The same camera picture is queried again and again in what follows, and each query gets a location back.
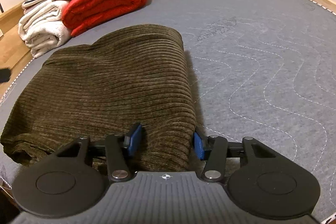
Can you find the olive corduroy pants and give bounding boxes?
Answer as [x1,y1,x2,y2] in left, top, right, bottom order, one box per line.
[0,24,199,173]

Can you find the black object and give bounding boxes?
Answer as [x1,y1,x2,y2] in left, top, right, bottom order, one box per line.
[0,68,12,83]

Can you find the white folded fleece blanket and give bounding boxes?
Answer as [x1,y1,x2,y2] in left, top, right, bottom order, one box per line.
[18,0,73,59]

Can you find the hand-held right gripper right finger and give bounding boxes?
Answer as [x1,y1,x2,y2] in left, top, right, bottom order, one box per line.
[193,132,279,183]

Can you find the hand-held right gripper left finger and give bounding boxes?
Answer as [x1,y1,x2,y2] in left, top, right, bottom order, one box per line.
[54,123,143,183]

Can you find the red folded quilt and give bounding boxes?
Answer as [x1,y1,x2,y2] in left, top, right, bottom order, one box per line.
[61,0,150,38]

